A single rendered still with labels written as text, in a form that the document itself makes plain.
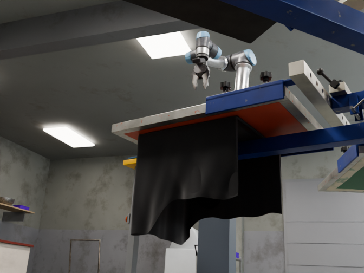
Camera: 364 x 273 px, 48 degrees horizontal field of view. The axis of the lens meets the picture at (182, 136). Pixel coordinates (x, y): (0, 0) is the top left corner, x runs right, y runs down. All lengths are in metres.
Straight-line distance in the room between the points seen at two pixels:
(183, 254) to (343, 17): 8.16
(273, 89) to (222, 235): 1.15
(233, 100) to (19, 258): 6.12
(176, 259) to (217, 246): 6.59
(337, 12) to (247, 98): 0.59
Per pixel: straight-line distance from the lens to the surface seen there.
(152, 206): 1.67
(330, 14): 0.94
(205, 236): 2.39
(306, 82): 1.43
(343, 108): 1.65
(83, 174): 11.63
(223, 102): 1.51
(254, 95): 1.46
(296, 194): 9.59
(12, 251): 7.14
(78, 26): 5.42
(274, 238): 9.52
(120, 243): 10.64
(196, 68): 2.31
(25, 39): 5.83
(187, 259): 8.88
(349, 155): 2.15
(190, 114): 1.58
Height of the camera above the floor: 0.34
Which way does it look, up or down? 20 degrees up
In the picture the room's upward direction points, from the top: 3 degrees clockwise
